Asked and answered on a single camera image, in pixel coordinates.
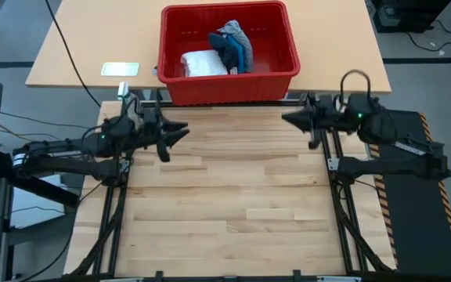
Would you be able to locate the black aluminium table frame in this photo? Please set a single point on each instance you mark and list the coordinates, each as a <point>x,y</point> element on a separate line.
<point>341,231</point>

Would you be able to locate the black floor equipment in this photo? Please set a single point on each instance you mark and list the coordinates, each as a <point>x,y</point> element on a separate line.
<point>405,15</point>

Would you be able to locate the bright blue cloth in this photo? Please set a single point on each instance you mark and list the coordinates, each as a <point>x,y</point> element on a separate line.
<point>238,53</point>

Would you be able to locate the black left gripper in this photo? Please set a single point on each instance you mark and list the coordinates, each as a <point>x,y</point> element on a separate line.
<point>153,131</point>

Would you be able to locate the small metal clamp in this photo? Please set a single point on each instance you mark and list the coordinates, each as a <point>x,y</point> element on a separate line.
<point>155,71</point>

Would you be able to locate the black mat with hazard stripes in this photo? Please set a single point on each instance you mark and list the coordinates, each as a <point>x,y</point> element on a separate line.
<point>417,227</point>

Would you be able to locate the silver aluminium extrusion bar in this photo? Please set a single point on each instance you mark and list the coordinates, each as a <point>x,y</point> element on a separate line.
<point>339,279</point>
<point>121,279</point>

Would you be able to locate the white box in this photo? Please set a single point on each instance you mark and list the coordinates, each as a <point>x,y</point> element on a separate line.
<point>33,211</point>

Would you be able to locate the white card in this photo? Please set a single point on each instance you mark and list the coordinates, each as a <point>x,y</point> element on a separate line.
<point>120,69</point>

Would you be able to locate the grey shirt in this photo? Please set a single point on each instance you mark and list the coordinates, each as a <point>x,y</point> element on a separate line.
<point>243,39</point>

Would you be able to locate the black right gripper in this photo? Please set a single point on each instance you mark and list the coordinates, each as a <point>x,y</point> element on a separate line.
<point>323,115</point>

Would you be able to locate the light wooden desk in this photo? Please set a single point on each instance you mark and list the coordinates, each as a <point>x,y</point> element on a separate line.
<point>327,39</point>

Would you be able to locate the red plastic laundry basket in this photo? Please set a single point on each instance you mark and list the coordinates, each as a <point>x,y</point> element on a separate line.
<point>229,90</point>

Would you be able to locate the white textured cloth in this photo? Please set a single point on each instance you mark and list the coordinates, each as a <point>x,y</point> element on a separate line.
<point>204,63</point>

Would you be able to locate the silver mounting bracket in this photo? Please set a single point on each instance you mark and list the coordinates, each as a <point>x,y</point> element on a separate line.
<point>332,164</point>

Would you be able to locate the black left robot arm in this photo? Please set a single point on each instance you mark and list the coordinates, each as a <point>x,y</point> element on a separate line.
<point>73,152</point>

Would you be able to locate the dark navy towel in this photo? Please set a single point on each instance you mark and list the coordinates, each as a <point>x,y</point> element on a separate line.
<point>225,51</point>

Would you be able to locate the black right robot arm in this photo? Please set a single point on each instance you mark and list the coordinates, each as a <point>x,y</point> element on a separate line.
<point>390,156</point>

